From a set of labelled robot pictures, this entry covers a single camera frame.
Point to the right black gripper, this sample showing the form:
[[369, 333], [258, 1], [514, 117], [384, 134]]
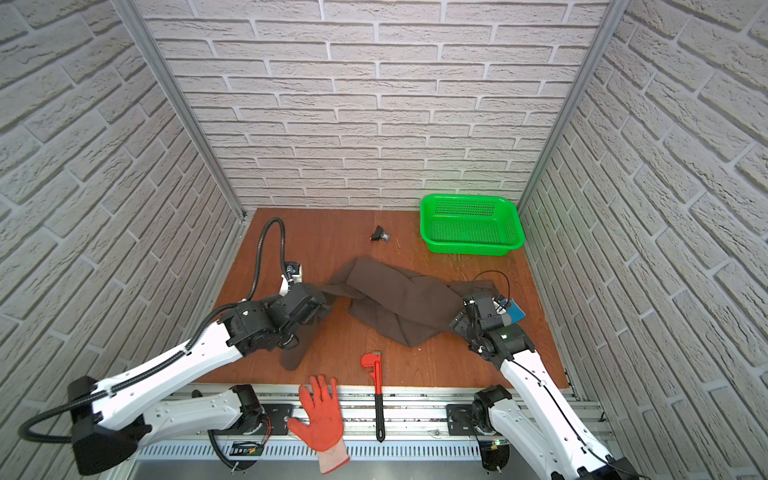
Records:
[[461, 322]]

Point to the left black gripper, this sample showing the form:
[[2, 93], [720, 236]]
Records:
[[282, 301]]

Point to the brown trousers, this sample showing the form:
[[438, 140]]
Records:
[[402, 305]]

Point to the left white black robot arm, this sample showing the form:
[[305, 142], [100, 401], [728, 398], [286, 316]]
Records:
[[122, 414]]

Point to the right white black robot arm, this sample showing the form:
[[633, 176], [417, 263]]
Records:
[[543, 427]]

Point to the blue sponge block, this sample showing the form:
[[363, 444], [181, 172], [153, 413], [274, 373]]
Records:
[[512, 314]]

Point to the red pipe wrench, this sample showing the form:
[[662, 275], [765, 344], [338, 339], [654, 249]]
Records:
[[373, 362]]

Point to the green plastic basket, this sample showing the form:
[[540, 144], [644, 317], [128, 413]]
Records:
[[470, 225]]

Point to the small black metal object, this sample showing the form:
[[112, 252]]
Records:
[[380, 235]]

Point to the red work glove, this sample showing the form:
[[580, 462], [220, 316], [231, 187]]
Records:
[[324, 430]]

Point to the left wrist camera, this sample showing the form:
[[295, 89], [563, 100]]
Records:
[[291, 275]]

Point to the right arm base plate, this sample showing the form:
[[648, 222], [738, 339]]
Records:
[[469, 420]]

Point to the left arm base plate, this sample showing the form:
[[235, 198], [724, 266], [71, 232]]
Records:
[[273, 415]]

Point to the aluminium frame rail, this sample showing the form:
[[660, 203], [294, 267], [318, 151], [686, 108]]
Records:
[[414, 411]]

